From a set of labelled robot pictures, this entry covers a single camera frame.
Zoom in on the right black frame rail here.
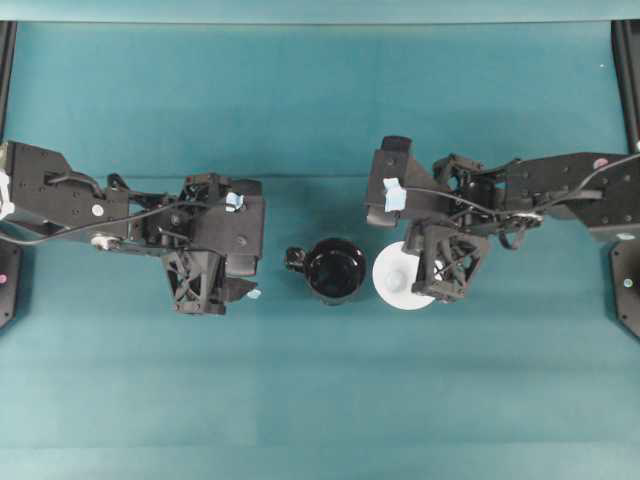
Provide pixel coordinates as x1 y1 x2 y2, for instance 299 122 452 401
611 19 639 153

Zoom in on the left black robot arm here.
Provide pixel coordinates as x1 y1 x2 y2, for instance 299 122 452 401
1 141 265 314

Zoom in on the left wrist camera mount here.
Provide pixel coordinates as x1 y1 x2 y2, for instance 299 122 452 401
161 250 226 315

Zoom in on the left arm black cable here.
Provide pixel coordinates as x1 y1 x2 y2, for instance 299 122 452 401
0 192 236 247

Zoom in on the black glossy cup holder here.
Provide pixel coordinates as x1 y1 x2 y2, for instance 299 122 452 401
284 238 367 306

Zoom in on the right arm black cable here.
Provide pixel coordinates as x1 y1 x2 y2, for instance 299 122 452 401
404 154 640 221

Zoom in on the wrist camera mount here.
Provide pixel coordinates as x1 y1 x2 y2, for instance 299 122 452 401
402 220 489 303
161 250 226 315

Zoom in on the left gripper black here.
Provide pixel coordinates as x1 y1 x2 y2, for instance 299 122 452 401
192 175 265 303

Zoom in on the white paper cup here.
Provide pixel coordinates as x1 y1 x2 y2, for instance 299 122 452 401
372 241 434 311

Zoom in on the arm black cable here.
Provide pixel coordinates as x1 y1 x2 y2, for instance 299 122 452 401
0 192 236 247
404 154 640 221

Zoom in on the black frame rail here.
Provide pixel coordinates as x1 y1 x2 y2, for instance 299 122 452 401
611 19 639 153
0 21 18 135

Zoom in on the left black frame rail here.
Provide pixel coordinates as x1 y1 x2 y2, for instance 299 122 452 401
0 21 18 135

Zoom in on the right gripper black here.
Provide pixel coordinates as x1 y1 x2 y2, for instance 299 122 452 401
364 136 450 228

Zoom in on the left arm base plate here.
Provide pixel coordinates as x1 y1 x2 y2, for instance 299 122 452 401
0 241 22 328

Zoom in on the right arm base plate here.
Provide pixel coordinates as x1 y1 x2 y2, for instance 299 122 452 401
609 240 640 338

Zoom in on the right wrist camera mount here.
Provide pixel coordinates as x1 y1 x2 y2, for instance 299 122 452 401
402 220 489 303

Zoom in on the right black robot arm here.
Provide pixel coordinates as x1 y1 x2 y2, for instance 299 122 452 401
364 136 639 250

